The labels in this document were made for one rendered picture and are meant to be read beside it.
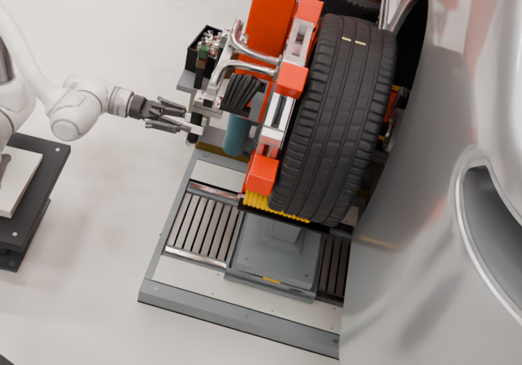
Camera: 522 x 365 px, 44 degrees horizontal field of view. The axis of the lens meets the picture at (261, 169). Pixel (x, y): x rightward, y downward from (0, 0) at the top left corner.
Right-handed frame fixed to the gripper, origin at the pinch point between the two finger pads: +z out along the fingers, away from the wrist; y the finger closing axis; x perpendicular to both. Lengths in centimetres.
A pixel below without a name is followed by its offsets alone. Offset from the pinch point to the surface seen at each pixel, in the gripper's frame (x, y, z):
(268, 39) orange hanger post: -8, -65, 13
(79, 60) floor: -83, -106, -79
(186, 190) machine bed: -76, -37, -3
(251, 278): -68, 3, 33
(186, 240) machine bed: -77, -12, 4
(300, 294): -69, 3, 53
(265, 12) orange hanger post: 3, -65, 9
